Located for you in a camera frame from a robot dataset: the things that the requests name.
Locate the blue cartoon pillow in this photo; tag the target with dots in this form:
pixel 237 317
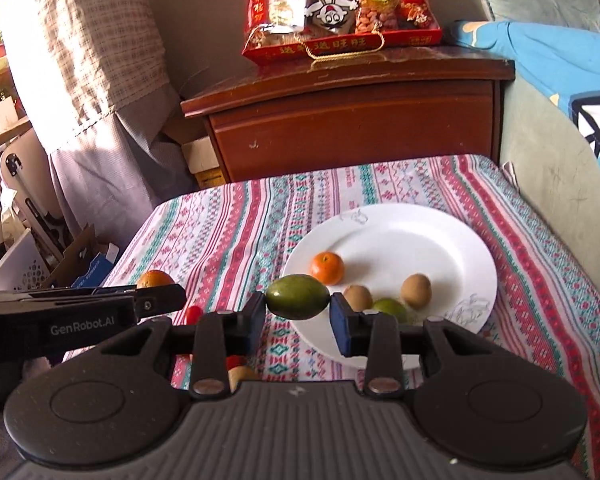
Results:
pixel 551 128

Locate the brown kiwi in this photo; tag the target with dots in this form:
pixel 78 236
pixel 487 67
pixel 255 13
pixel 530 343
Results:
pixel 416 291
pixel 358 297

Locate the green lime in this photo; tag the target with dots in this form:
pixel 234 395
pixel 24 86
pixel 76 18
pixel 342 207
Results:
pixel 297 297
pixel 393 307

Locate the brown kiwi back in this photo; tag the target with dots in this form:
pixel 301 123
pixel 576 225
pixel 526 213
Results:
pixel 358 297

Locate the red snack gift bag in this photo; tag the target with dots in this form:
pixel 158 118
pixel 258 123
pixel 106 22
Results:
pixel 324 29

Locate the checked grey curtain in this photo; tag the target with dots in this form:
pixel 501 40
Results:
pixel 92 78

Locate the red cherry tomato back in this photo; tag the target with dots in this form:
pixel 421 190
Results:
pixel 235 361

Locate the brown kiwi fruit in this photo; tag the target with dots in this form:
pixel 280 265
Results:
pixel 239 374

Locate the white perforated basket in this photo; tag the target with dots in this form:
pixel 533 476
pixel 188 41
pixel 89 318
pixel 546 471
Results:
pixel 23 268

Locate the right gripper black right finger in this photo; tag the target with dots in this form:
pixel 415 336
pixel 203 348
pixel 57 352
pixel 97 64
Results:
pixel 379 337

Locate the blue white milk carton box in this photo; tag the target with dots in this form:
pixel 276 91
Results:
pixel 85 263

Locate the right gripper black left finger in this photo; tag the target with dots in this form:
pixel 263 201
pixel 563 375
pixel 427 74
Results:
pixel 216 336

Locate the dark wooden cabinet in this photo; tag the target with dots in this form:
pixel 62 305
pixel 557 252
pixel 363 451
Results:
pixel 402 103

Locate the grey green sofa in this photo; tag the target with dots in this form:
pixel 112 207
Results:
pixel 551 131

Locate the white ceramic plate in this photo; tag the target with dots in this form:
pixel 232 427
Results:
pixel 383 244

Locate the brown cardboard box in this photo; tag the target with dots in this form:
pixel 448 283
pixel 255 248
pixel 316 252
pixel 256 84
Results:
pixel 203 163

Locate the red cherry tomato front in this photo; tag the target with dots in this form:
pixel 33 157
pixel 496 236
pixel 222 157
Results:
pixel 192 315

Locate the patterned red green tablecloth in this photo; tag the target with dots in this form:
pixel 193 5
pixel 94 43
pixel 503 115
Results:
pixel 224 244

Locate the red cherry tomato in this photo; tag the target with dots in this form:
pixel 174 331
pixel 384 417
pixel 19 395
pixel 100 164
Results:
pixel 192 315
pixel 235 361

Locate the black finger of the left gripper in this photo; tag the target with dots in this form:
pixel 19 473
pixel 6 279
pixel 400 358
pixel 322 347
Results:
pixel 63 293
pixel 159 300

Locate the orange mandarin cluster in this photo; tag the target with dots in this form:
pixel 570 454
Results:
pixel 327 267

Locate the beige folding chair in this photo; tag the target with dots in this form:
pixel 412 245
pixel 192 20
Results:
pixel 24 168

